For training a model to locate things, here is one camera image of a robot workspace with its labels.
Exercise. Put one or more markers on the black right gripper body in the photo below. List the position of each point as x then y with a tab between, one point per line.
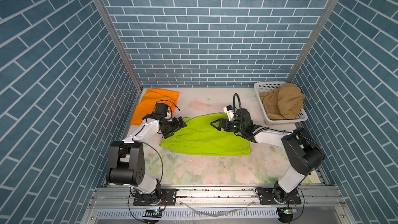
233	126

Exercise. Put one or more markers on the aluminium corner post left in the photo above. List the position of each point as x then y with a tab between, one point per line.
104	15

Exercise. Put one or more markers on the aluminium corner post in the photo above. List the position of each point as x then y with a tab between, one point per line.
329	7
104	15

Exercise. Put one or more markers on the aluminium corner post right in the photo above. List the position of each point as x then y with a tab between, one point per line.
329	7

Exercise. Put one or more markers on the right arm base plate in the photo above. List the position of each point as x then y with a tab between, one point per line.
270	196

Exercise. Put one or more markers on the neon green shorts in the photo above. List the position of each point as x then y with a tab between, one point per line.
202	139

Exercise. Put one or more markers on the tan brown shorts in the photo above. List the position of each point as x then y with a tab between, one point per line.
283	103

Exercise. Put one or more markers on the white plastic laundry basket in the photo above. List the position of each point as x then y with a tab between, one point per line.
270	86

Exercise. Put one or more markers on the aluminium front rail frame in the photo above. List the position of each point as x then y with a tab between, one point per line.
321	204

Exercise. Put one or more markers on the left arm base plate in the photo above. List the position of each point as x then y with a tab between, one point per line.
165	196

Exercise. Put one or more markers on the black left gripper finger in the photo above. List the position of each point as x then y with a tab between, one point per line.
169	131
179	123

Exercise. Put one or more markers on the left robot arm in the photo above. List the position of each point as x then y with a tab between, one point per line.
126	159

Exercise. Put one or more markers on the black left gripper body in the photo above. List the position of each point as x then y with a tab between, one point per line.
170	126

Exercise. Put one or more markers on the orange shorts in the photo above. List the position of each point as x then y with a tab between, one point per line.
147	104

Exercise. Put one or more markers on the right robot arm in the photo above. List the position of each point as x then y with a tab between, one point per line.
304	154

